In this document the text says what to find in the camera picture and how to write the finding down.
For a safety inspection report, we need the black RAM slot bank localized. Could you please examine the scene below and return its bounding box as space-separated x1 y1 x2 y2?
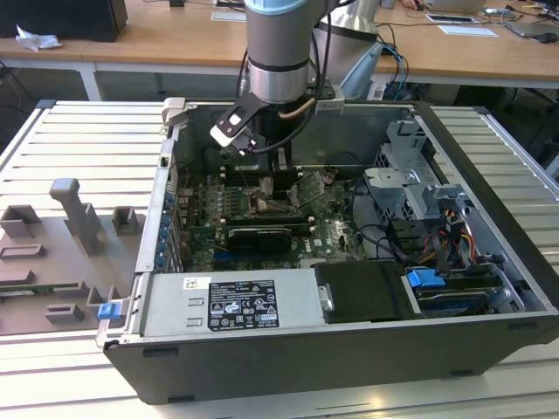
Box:
220 213 316 231
222 165 305 185

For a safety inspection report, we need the CPU socket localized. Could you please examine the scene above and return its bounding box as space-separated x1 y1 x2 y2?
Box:
246 185 305 217

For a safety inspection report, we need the grey plastic case latch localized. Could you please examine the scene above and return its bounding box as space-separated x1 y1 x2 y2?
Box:
161 96 190 128

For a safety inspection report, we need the black graphics card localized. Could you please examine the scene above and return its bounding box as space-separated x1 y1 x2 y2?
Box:
226 225 293 255

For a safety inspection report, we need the green motherboard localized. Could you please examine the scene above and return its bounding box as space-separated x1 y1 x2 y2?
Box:
174 168 372 271

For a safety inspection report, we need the silver metal drive cage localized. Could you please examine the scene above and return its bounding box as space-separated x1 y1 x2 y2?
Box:
362 120 475 222

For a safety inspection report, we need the long wooden desk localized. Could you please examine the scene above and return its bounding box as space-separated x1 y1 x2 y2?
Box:
0 0 559 91

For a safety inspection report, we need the black plastic shroud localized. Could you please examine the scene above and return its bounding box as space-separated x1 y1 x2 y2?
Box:
314 260 414 325

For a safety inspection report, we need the flat tablet with white rim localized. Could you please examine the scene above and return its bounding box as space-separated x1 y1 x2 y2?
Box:
425 12 476 24

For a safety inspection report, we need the blue disk carrier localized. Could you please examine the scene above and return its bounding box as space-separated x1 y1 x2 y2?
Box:
404 269 446 289

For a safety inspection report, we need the silver power supply with label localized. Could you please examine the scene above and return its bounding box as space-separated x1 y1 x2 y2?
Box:
139 268 328 337

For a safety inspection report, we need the silver laptop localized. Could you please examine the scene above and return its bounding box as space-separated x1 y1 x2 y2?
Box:
425 0 486 13

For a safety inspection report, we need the open black PC case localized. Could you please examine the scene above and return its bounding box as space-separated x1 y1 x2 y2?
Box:
94 96 559 405

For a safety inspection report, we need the black hard disk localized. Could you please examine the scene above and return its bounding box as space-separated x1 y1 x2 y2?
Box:
412 285 494 318

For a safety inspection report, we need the crumpled white paper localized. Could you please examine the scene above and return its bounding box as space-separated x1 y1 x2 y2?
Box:
15 24 63 52

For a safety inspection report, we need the grey parts rack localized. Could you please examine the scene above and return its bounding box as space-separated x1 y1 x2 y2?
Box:
0 176 148 337

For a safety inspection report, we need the dark closed laptop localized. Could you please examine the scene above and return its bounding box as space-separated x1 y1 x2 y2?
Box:
501 19 559 45

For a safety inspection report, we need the green RAM stick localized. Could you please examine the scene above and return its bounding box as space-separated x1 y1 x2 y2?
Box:
0 283 82 296

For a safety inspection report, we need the black camera cable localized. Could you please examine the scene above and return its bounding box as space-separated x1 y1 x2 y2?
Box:
244 30 322 156

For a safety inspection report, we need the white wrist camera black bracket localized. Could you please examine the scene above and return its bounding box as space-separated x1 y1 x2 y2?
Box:
209 103 259 154

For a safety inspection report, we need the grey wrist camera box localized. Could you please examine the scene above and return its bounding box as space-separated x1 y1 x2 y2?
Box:
315 85 347 116

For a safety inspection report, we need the grey desk cable hatch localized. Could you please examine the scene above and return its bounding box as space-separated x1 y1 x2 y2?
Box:
210 10 248 23

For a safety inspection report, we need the blue hanging cable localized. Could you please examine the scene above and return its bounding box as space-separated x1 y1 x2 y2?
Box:
383 43 411 101

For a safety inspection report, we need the black internal cable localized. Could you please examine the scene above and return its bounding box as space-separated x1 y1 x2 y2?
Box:
351 178 410 268

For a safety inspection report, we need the coloured wire bundle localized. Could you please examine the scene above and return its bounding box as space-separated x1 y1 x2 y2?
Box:
430 209 477 267

